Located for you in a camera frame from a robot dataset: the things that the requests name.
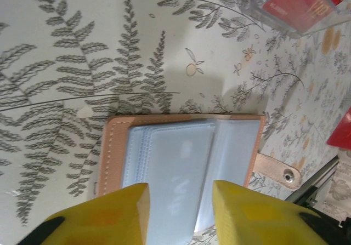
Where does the clear acrylic box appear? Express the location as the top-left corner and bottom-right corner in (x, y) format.
(242, 0), (351, 39)

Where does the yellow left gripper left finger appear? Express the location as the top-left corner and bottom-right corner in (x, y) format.
(20, 183), (151, 245)

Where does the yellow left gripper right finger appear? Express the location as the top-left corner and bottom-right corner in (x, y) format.
(213, 180), (338, 245)

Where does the aluminium frame rail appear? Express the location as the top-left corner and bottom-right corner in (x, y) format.
(285, 156), (342, 210)

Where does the grey card with white mark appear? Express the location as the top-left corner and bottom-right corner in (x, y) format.
(149, 128), (217, 231)

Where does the tan leather card holder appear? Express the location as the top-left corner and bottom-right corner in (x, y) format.
(93, 113), (302, 237)

